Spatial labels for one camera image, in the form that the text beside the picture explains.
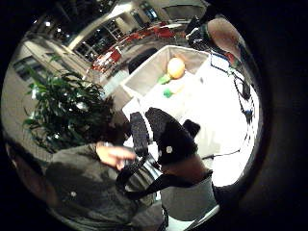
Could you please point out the green potted plant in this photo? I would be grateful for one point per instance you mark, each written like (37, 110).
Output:
(62, 109)

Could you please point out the green toy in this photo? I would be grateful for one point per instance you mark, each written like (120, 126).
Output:
(167, 93)
(164, 79)

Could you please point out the grey fabric storage box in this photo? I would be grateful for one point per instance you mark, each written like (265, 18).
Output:
(150, 72)

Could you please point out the red chair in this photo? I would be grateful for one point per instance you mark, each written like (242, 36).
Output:
(107, 59)
(164, 32)

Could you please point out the orange ball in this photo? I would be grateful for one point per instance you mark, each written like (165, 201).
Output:
(175, 68)

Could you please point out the the person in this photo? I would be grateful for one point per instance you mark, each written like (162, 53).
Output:
(83, 189)

